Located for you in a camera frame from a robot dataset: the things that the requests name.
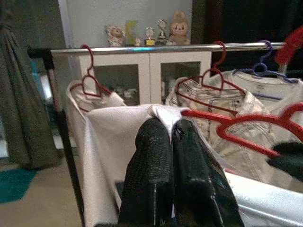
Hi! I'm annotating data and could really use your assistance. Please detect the purple hanger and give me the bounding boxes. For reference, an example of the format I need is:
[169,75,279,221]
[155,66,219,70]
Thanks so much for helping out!
[233,40,299,84]

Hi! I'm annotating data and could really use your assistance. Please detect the white garment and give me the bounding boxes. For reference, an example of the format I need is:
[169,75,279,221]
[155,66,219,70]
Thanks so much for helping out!
[66,80,126,166]

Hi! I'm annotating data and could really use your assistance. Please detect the white t-shirt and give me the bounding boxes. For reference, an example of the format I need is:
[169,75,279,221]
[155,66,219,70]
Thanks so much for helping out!
[208,70,303,114]

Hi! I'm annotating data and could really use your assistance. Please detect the small crystal trophy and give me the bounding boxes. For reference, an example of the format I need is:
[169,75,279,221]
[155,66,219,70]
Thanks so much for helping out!
[144,26,156,46]

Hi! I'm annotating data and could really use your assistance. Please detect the tall silver trophy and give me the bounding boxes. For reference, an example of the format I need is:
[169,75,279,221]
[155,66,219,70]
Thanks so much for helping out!
[156,18,169,45]

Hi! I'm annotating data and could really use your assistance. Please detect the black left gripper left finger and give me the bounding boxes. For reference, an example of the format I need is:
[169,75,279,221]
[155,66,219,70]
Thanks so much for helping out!
[117,117,176,227]

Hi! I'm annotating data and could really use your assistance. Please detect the floral plush bear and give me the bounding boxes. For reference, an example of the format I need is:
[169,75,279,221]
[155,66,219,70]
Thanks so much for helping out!
[105,25,126,47]

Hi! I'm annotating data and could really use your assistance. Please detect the teal rug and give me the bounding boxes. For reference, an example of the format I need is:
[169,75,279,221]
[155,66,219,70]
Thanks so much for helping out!
[0,168,37,204]

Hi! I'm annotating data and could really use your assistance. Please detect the cream denim jacket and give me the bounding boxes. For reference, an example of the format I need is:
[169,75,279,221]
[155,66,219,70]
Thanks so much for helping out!
[165,77,280,187]

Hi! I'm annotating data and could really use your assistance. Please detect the green letter ornament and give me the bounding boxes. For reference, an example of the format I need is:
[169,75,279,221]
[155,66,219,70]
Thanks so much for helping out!
[125,20,138,46]

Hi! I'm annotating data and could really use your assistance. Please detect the grey curtain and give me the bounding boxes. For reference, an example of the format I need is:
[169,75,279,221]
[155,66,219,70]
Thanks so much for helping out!
[0,0,62,170]

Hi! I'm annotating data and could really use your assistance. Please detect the silver clothes rack rail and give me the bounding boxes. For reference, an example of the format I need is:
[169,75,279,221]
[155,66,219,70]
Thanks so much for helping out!
[51,42,288,54]

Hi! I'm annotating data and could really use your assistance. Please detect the white shirt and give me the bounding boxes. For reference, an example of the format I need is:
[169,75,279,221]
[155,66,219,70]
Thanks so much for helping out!
[82,104,303,227]

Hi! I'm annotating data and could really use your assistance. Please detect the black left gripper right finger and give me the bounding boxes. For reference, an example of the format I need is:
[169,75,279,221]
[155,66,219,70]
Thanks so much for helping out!
[170,119,246,227]

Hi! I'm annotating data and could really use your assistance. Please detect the red heart hanger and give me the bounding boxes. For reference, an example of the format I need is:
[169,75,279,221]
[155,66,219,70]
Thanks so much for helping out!
[181,26,303,159]
[70,44,112,113]
[175,41,247,116]

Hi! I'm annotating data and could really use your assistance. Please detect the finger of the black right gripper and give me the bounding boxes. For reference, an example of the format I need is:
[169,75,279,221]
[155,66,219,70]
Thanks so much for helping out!
[267,156,303,183]
[272,141,303,158]

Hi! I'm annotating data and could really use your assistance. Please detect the white glass-door cabinet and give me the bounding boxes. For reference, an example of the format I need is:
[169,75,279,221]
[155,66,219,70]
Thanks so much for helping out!
[52,48,213,107]

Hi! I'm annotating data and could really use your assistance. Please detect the dark wooden door frame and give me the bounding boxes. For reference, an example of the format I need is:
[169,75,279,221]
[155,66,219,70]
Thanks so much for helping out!
[191,0,224,44]

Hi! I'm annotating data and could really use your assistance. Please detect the beige plush doll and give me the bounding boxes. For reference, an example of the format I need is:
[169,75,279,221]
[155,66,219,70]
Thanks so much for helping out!
[169,9,191,45]

